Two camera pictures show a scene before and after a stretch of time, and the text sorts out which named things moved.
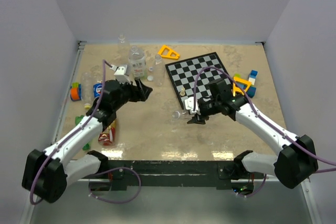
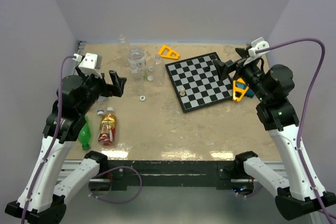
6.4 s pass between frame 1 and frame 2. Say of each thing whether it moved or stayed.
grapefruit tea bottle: stayed
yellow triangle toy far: stayed
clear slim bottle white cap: stayed
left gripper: moved
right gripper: moved
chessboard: stayed
